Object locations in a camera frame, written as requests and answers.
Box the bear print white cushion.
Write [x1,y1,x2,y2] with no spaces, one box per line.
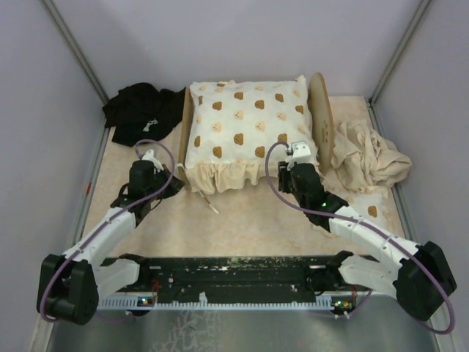
[183,76,319,194]

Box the wooden pet bed frame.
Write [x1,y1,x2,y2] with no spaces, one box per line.
[177,72,334,175]

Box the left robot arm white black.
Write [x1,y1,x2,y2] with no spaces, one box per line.
[37,159,185,325]

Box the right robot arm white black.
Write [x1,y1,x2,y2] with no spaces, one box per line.
[274,161,457,321]

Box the black cloth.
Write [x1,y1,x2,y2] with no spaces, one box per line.
[103,82,185,147]

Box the cream crumpled blanket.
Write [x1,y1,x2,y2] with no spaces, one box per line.
[331,120,413,191]

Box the small bear print cloth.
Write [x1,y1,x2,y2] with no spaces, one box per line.
[310,188,389,228]

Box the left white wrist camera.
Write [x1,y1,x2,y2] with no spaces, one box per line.
[140,149,164,172]

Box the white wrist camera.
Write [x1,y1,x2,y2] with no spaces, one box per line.
[140,149,164,172]
[287,141,311,168]

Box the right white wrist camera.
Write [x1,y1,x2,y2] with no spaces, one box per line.
[287,141,311,168]

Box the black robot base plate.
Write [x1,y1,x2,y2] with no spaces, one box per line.
[118,256,353,302]

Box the right aluminium corner rail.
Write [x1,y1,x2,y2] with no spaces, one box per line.
[368,0,433,107]

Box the aluminium corner rail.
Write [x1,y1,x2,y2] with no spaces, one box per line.
[47,0,111,106]
[368,0,433,107]

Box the grey slotted cable duct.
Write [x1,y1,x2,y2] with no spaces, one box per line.
[97,292,357,314]

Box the left aluminium corner rail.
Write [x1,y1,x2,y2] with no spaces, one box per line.
[47,0,111,106]

